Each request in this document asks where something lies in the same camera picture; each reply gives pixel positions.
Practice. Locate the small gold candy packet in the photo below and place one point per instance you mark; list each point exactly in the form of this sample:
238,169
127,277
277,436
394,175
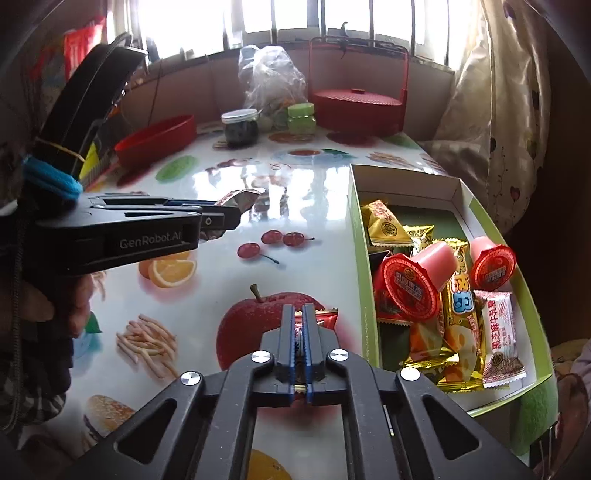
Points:
422,235
383,221

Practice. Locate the green cardboard box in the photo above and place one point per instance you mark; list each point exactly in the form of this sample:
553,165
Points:
461,189

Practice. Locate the clear plastic bag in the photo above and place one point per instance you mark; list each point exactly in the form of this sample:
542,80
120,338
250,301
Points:
272,78

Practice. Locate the brown patterned cloth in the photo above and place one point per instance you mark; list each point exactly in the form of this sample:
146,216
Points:
572,383

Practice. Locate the red foil candy packet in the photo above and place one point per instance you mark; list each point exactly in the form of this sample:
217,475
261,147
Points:
325,318

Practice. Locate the red snack packet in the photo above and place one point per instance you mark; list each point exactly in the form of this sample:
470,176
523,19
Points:
385,310

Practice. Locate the long gold snack bar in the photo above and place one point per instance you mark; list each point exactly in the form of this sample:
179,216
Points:
461,300

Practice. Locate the red oval tray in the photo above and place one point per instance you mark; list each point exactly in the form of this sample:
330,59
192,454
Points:
157,138

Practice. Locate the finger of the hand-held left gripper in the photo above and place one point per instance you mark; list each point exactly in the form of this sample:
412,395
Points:
217,222
138,201

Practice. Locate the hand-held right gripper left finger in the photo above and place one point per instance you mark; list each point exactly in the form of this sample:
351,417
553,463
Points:
287,350

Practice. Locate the striped box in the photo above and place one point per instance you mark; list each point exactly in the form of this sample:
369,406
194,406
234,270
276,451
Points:
107,159

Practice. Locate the person's left forearm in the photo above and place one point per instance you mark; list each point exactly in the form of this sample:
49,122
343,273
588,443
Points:
32,369

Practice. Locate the red printed bag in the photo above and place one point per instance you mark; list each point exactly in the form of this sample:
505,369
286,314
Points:
78,46

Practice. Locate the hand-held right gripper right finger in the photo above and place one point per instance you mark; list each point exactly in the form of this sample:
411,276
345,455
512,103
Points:
310,355

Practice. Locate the person's left hand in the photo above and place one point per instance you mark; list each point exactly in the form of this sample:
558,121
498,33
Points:
83,300

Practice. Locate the pink jelly cup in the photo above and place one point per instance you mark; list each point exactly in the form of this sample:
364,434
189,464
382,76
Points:
408,288
491,265

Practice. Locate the cream patterned curtain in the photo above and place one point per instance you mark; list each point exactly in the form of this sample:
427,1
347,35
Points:
498,115

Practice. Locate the dark jar with clear lid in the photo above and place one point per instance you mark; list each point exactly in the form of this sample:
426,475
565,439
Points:
240,131

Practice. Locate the white red candy packet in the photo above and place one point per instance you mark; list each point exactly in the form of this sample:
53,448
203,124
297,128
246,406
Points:
240,197
501,341

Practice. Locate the window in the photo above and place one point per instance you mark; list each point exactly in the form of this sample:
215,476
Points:
277,18

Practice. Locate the green lidded jar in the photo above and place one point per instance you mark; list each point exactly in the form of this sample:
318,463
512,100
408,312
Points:
301,120

